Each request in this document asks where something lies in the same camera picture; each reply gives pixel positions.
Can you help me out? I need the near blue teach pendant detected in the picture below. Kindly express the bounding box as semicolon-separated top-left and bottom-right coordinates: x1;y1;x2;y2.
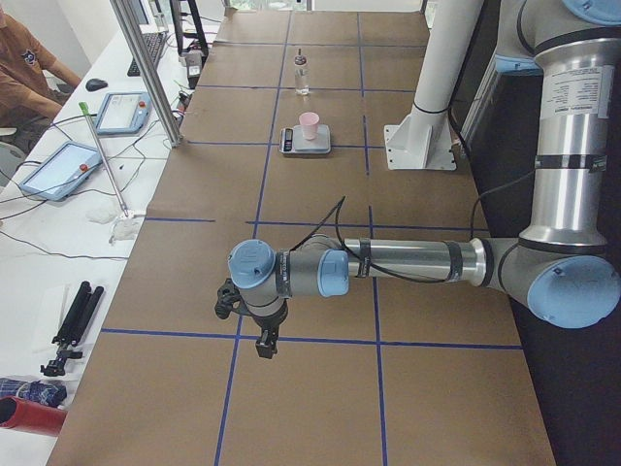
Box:
18;142;102;201

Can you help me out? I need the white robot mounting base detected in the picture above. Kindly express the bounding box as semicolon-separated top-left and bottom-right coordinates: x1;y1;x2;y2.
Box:
384;0;483;171

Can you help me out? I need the metal rod green tip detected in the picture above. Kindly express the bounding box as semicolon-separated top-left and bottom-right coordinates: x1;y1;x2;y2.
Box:
79;101;130;218

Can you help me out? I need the blue teach pendant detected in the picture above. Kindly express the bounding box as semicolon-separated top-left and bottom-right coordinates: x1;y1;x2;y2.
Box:
18;142;102;201
95;91;151;136

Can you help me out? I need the black keyboard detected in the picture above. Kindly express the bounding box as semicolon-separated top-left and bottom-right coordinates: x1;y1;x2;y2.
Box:
126;32;167;77

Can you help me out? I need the silver digital kitchen scale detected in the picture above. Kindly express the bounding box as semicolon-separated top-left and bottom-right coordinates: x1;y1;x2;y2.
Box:
278;124;331;155

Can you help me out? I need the crumpled white tissue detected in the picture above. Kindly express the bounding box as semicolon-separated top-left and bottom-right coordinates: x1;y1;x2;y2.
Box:
86;208;146;245

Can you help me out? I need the black computer mouse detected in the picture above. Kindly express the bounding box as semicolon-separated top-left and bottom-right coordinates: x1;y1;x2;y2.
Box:
85;78;108;92

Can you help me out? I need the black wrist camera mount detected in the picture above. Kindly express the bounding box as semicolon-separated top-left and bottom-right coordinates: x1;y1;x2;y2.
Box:
214;278;250;319

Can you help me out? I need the person in brown shirt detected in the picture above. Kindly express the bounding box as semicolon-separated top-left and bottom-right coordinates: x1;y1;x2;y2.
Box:
1;13;82;152

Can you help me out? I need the pink plastic cup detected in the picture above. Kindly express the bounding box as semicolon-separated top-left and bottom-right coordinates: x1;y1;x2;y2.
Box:
299;112;320;141

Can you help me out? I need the clear glass sauce bottle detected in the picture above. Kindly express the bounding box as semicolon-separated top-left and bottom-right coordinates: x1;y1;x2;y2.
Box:
294;49;310;96

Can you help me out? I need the aluminium frame post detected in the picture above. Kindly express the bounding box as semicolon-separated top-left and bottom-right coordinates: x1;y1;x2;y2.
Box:
110;0;182;148

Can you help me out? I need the black folded tripod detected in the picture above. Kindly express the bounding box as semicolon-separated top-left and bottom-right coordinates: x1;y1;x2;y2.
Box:
40;281;105;377

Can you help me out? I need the far blue teach pendant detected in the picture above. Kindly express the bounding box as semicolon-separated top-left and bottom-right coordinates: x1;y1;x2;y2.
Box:
95;91;151;136

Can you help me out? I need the blue patterned cloth bag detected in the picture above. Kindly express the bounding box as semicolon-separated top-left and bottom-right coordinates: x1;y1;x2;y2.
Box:
1;378;68;408

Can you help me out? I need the red cylinder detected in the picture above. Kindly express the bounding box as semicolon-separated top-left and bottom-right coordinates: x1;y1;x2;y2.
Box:
1;396;67;437

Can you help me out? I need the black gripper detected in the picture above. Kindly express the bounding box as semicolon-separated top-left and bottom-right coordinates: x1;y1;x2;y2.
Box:
252;303;288;359

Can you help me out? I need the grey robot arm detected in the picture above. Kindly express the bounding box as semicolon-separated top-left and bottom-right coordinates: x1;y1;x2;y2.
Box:
214;1;620;358

